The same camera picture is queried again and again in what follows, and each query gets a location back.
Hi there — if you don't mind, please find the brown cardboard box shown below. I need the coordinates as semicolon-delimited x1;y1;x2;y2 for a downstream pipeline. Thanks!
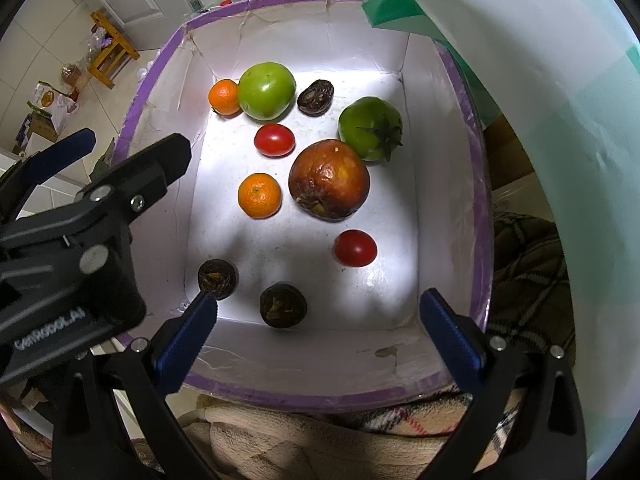
482;112;536;191

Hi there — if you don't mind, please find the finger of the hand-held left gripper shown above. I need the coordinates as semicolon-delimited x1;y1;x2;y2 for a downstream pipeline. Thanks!
0;128;97;221
0;133;192;256

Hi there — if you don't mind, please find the orange tangerine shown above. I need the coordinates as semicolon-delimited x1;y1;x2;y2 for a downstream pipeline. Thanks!
208;78;243;117
237;172;283;219

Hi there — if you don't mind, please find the printed carton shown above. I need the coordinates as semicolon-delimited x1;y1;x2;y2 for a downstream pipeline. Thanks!
15;102;61;153

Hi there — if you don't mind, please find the brown wrinkled pomegranate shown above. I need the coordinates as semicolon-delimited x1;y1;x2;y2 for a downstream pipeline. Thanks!
288;138;371;222

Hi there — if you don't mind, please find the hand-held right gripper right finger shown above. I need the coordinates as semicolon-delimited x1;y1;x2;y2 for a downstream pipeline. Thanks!
420;287;586;480

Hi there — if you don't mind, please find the green white checked tablecloth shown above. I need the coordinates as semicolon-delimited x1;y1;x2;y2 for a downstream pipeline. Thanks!
361;0;640;480

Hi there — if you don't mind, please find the beige plaid blanket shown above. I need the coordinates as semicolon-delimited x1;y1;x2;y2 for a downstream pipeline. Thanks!
130;380;531;480

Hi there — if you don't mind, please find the red tomato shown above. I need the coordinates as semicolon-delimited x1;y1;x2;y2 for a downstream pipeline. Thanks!
333;229;378;267
253;123;295;157

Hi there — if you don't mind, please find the dark brown passion fruit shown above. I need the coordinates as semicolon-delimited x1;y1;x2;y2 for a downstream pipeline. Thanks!
297;79;335;117
197;258;239;301
259;282;308;330

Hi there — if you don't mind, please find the white cardboard box purple rim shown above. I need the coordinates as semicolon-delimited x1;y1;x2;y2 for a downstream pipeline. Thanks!
111;0;496;413

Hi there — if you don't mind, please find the dark green plaid blanket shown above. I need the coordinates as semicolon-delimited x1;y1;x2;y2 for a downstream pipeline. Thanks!
487;212;576;356

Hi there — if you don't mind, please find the printed snack box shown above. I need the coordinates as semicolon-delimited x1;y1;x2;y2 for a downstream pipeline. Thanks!
32;80;78;126

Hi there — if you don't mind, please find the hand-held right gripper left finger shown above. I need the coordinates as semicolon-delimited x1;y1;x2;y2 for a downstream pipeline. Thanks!
50;291;218;480

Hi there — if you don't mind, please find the green tomato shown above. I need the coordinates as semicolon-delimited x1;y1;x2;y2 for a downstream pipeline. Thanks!
237;62;297;122
338;96;404;163

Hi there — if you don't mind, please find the wooden stool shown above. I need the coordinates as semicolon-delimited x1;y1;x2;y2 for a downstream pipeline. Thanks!
87;10;141;91

